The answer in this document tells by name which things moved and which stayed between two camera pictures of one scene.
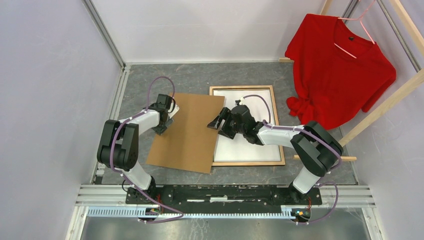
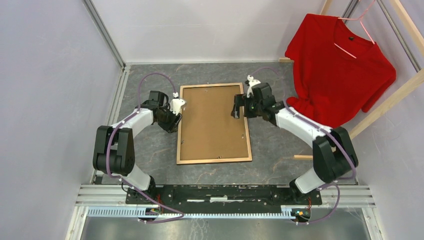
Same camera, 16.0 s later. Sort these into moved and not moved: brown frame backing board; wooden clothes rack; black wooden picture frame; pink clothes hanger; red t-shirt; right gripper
Moved: right gripper; brown frame backing board; black wooden picture frame
Not moved: wooden clothes rack; pink clothes hanger; red t-shirt
